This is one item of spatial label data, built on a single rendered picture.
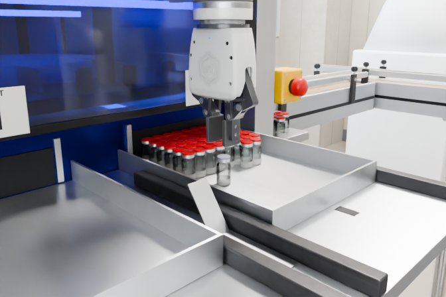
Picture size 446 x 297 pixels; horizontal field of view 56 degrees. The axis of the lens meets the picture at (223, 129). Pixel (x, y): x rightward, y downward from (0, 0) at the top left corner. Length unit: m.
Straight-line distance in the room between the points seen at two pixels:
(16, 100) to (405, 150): 2.81
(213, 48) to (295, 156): 0.29
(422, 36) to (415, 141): 0.70
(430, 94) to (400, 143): 1.70
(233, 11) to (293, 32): 3.45
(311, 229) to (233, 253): 0.13
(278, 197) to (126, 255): 0.24
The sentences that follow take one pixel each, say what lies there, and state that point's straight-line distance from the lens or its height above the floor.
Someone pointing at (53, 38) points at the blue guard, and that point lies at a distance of 0.58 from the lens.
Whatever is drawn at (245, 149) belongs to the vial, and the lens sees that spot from 0.71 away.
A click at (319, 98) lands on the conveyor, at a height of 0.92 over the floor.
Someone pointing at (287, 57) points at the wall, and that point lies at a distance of 4.06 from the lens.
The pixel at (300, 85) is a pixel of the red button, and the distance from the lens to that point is 0.88.
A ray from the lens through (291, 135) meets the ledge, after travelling 0.96.
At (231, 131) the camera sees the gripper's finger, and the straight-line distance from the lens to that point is 0.60.
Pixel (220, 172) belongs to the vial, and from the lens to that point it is 0.64.
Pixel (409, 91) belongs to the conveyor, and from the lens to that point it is 1.49.
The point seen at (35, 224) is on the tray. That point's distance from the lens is 0.58.
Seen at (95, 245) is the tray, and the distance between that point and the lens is 0.51.
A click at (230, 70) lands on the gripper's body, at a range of 0.56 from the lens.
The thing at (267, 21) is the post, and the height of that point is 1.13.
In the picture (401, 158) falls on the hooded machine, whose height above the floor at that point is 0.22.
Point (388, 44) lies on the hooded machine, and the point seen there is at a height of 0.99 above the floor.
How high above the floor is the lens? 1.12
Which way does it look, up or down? 14 degrees down
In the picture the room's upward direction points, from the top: straight up
